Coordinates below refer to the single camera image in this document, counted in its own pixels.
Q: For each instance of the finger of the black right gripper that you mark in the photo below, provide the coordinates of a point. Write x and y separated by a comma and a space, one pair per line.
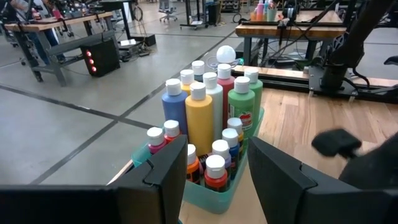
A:
335, 143

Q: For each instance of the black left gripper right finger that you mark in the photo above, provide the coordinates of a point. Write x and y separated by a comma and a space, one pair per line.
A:
276, 186

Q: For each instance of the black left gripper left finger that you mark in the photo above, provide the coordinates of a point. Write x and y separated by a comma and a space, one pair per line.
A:
164, 186

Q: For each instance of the small orange paint bottle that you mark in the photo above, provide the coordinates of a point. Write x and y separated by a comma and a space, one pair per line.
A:
193, 168

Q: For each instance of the small red paint bottle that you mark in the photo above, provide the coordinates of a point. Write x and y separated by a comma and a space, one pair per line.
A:
171, 129

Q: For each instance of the large yellow paint bottle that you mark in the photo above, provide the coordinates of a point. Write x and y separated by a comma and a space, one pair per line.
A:
199, 124
186, 76

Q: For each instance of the small yellow paint bottle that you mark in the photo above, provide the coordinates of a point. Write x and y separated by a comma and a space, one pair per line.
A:
235, 124

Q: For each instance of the large green paint bottle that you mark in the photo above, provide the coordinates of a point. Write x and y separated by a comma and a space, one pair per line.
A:
241, 102
256, 90

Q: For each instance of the large white paint bottle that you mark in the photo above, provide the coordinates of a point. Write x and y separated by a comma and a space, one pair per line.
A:
216, 102

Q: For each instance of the large rose red paint bottle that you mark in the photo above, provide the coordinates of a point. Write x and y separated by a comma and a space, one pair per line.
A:
225, 90

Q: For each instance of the large dark teal paint bottle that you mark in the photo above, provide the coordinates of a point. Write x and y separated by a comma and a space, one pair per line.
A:
198, 67

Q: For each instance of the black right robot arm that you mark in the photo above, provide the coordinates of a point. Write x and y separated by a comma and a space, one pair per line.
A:
339, 62

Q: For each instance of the distant pink paint bottle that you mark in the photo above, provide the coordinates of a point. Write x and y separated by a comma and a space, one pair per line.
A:
260, 7

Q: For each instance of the translucent teal plastic bin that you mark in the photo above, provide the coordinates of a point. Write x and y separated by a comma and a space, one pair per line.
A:
211, 199

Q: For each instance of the black computer tower red lights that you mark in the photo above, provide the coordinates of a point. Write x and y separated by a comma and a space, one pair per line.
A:
102, 59

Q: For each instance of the distant pale green cup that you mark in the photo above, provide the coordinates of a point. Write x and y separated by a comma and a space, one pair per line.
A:
271, 15

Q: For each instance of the grey metal bench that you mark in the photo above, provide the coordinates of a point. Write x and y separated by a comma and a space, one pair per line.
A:
74, 45

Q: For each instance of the black background desk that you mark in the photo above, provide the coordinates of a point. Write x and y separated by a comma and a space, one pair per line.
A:
126, 21

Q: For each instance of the grey office chair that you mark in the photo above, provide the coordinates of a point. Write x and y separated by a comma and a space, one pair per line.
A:
168, 7

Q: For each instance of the person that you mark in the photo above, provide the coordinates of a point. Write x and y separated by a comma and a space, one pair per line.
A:
46, 40

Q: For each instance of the wooden workbench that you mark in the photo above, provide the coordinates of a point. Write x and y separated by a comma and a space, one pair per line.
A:
62, 21

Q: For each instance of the wooden table black frame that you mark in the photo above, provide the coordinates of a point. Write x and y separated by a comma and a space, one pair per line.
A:
280, 31

